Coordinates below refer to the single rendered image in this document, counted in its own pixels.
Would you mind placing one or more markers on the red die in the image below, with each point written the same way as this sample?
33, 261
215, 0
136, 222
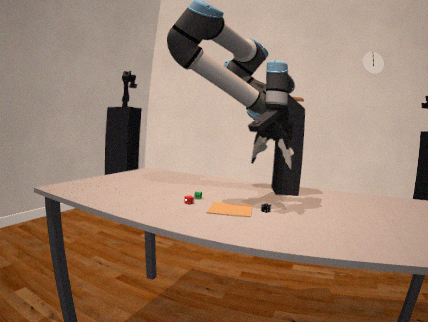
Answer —
189, 200

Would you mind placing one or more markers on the tan mat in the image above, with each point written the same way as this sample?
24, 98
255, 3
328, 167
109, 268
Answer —
230, 209

